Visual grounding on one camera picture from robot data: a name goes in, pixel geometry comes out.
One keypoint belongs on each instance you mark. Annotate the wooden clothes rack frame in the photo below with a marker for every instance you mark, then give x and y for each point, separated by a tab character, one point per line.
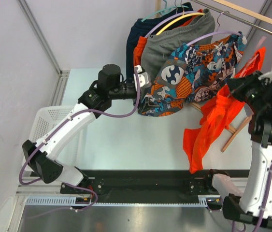
258	17

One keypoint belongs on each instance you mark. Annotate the yellow hanger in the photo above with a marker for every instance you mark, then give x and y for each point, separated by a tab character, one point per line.
178	19

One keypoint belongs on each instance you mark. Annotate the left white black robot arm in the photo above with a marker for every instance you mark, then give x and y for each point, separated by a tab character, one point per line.
42	155

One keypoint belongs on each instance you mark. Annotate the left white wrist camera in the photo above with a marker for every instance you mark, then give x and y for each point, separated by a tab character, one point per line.
142	79

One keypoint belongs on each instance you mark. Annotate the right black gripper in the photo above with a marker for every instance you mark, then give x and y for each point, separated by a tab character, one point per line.
239	84

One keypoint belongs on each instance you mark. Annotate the teal hanger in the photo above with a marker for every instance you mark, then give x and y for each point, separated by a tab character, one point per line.
161	8

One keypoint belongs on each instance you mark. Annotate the patterned blue orange shorts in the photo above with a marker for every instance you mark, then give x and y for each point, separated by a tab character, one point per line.
192	73

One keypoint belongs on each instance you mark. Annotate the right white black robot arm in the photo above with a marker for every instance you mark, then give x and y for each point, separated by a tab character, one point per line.
255	205

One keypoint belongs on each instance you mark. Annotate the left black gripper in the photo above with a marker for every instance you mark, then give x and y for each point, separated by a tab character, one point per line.
134	99

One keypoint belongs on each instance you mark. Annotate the aluminium frame post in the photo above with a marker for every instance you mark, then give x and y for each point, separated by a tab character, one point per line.
39	35

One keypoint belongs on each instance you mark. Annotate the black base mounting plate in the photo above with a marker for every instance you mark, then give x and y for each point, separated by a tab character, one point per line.
155	187

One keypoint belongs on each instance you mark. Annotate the navy blue shorts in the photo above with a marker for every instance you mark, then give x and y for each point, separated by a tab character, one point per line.
186	6

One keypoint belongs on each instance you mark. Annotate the grey shorts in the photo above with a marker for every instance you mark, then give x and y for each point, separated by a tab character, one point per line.
159	47

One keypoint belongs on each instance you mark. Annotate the white plastic laundry basket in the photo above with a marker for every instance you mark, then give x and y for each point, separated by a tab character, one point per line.
45	120

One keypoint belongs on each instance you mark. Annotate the purple hanger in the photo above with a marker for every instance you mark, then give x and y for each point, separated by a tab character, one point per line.
167	20
217	32

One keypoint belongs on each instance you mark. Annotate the bright orange shorts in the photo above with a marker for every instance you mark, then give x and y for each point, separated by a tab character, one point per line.
218	113

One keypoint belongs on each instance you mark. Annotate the purple hanger front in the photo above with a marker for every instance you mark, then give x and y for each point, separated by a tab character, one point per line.
217	32

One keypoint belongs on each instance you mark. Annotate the white slotted cable duct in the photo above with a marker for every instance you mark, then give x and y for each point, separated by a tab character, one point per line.
74	201

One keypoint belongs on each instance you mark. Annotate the purple hanger rear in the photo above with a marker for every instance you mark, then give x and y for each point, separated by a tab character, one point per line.
167	20

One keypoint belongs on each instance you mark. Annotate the metal clothes rail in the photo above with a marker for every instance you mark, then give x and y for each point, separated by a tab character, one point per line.
227	14

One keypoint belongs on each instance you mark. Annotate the dark orange hanging shorts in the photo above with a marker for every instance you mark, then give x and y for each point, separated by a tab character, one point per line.
139	53

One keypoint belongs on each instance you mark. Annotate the pink wire hanger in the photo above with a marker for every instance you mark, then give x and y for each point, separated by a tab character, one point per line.
255	62

